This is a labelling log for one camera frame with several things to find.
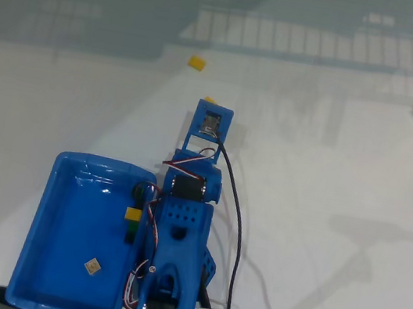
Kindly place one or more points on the yellow lego brick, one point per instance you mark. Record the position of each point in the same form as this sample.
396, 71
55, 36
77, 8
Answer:
210, 100
197, 63

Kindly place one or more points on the blue plastic bin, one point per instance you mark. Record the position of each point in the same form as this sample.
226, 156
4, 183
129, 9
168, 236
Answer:
76, 220

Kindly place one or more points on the small tan square piece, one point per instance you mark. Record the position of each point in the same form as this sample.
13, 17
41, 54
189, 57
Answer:
92, 266

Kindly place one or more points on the blue gripper camera mount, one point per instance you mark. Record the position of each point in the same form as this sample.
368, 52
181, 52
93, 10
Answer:
199, 115

